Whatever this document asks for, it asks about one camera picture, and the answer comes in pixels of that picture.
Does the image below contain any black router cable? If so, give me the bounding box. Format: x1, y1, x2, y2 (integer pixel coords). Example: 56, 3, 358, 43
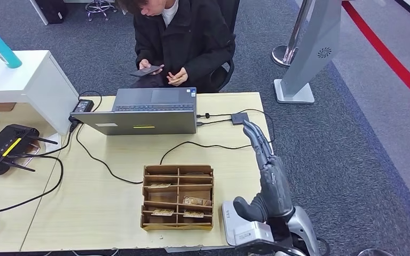
5, 129, 74, 159

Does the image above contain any dark grey USB hub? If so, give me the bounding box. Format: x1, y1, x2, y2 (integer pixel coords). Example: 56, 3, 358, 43
231, 112, 250, 126

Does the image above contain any silver kiosk stand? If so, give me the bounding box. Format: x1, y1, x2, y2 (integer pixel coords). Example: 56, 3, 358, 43
272, 0, 343, 105

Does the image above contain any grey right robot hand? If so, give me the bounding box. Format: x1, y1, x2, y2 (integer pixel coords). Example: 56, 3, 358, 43
233, 120, 295, 224

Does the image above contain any short black hub cable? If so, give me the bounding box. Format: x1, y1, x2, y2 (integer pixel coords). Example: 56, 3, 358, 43
195, 119, 233, 127

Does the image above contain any wooden card organizer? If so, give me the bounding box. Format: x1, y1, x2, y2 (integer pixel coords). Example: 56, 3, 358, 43
140, 164, 215, 232

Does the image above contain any long black cable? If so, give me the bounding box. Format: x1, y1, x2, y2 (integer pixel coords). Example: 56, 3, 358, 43
67, 108, 275, 185

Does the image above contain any person's right hand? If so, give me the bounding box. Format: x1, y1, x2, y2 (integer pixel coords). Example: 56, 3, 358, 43
138, 59, 164, 76

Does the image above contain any white paper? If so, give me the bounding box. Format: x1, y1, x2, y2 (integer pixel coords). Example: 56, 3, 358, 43
44, 132, 63, 154

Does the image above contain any black looping cable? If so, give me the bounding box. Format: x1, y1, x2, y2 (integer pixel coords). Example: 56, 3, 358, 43
0, 155, 65, 217

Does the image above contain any black office chair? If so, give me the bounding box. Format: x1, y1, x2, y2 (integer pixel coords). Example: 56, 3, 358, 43
210, 0, 241, 92

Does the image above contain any thin black adapter cable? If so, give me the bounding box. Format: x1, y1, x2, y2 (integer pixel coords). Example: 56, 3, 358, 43
78, 90, 103, 113

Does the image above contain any short black cable with ferrite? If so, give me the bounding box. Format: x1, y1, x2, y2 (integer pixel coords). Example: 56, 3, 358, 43
195, 112, 233, 119

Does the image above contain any white card reader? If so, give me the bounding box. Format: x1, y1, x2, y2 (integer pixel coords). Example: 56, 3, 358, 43
221, 201, 254, 247

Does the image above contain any person's left hand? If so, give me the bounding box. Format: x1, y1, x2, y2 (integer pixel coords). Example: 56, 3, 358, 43
166, 67, 188, 87

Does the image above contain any transparent round object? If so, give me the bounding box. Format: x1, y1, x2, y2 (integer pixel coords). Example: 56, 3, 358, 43
356, 248, 395, 256

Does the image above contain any pink edged flat device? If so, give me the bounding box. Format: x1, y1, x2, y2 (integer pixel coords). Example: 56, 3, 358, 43
21, 140, 42, 167

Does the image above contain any white shelf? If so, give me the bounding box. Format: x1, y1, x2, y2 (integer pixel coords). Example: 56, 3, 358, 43
0, 50, 80, 137

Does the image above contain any chrome stanchion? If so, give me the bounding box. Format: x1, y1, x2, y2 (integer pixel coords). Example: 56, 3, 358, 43
271, 0, 314, 68

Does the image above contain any dark smartphone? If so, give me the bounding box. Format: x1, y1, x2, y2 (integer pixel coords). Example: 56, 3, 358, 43
130, 65, 164, 78

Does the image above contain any white furniture panel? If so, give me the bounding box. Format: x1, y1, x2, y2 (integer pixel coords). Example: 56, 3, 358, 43
28, 0, 49, 27

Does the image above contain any black router with antennas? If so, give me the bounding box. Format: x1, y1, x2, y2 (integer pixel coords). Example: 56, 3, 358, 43
0, 124, 59, 177

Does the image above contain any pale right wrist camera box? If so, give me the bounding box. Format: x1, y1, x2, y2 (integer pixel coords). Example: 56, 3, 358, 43
233, 221, 275, 246

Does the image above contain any person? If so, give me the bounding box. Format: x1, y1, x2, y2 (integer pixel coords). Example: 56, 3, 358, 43
118, 0, 240, 94

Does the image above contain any chrome stool base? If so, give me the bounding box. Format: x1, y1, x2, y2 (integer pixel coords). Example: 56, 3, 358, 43
84, 0, 117, 22

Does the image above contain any grey laptop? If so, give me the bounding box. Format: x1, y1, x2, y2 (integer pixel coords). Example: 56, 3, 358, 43
69, 87, 198, 136

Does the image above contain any black cabinet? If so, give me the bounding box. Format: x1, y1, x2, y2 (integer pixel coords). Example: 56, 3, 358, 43
33, 0, 69, 26

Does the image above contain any black power adapter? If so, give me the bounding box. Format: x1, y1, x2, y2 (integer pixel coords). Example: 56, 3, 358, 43
72, 99, 95, 114

